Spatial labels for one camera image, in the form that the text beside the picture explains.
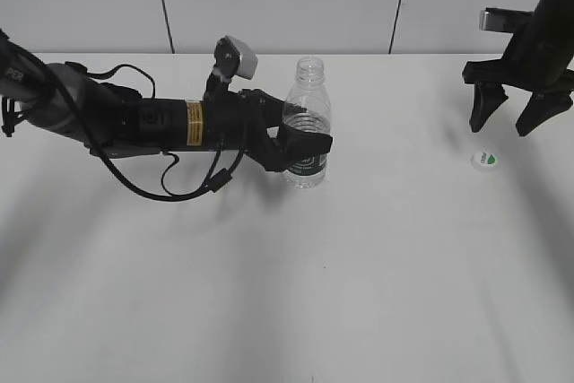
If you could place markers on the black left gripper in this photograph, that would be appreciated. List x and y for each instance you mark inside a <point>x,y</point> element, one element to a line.
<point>240,120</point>

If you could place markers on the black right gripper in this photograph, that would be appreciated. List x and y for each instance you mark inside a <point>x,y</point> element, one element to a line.
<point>536,59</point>

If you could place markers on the clear Cestbon water bottle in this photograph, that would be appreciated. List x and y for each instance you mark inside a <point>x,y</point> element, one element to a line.
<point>309,91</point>

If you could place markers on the white green bottle cap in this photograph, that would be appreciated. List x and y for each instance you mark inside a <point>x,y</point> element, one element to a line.
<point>484,161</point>

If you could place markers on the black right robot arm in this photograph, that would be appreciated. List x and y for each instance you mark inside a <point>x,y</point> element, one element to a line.
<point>536,60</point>

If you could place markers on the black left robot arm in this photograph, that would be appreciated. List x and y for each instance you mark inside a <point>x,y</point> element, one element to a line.
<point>68,100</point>

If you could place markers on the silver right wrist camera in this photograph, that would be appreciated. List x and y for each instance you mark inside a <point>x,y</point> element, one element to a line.
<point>502,20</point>

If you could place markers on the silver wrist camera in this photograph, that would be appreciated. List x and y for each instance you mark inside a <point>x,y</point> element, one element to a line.
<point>502,20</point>
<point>234,57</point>

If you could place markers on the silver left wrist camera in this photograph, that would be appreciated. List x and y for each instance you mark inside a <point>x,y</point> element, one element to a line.
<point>234,57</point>

